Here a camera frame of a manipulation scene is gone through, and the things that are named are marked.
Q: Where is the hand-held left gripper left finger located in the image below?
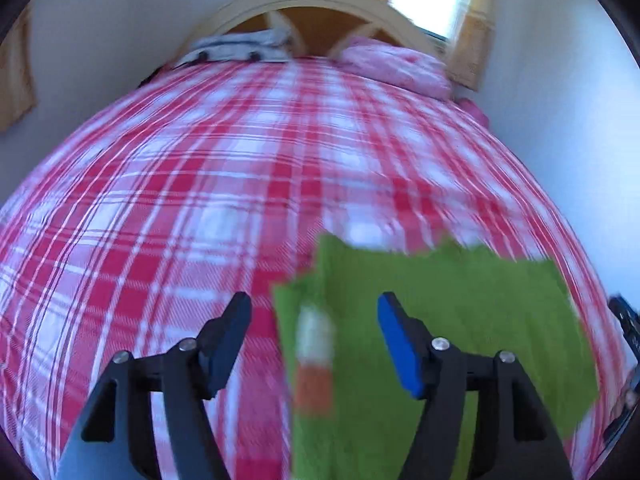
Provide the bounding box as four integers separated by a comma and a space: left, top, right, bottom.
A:
56, 291, 253, 480

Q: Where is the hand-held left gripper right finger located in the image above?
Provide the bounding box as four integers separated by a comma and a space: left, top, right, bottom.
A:
377, 291, 576, 480

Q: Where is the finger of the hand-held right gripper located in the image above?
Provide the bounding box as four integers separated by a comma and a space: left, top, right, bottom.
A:
607, 296, 640, 351

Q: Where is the green orange striped knit sweater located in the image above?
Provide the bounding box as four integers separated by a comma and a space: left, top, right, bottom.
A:
272, 232, 601, 480

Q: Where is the red plaid bed sheet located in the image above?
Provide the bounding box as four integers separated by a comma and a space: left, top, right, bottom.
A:
0, 55, 631, 480

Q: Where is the pink floral pillow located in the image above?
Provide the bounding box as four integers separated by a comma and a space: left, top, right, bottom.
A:
340, 37, 453, 101

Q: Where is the white blue patterned pillow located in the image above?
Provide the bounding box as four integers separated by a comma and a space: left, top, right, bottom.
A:
172, 29, 296, 67

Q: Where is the narrow yellow window curtain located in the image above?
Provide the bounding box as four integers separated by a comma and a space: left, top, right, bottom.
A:
445, 0, 501, 92

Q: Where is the cream wooden headboard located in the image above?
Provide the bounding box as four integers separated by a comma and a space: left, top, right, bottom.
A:
192, 0, 446, 61

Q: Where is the yellow side curtain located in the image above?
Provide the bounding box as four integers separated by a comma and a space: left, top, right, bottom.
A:
0, 2, 38, 133

